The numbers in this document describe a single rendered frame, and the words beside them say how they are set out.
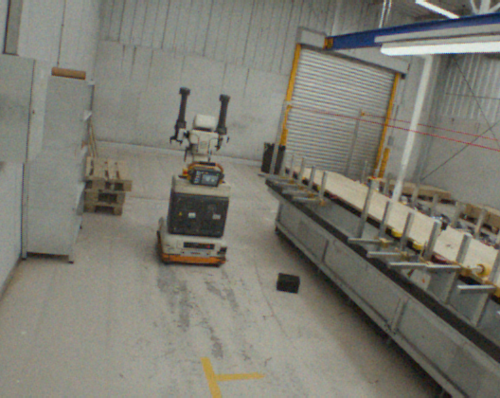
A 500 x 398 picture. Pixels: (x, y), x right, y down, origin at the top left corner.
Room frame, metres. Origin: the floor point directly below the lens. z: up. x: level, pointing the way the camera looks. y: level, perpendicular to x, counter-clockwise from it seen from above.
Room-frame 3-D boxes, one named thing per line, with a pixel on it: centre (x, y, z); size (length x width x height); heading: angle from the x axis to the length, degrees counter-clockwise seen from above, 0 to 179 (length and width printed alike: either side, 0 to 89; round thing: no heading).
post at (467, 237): (2.06, -1.25, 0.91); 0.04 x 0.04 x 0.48; 21
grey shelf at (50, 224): (3.33, 1.80, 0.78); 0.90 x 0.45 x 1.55; 21
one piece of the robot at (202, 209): (3.66, 0.51, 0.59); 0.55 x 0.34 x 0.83; 110
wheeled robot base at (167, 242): (3.75, 0.54, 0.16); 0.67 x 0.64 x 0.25; 20
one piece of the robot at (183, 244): (3.45, 0.41, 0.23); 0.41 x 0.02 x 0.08; 110
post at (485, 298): (1.83, -1.34, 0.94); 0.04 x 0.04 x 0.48; 21
